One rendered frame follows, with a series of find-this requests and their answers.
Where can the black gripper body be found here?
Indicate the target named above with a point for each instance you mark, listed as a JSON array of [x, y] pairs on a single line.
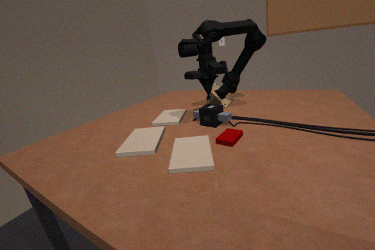
[[200, 74]]

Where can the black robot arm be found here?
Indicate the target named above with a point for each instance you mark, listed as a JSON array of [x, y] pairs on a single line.
[[212, 31]]

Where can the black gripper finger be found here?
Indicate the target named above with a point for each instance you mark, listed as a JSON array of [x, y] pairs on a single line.
[[211, 81], [205, 83]]

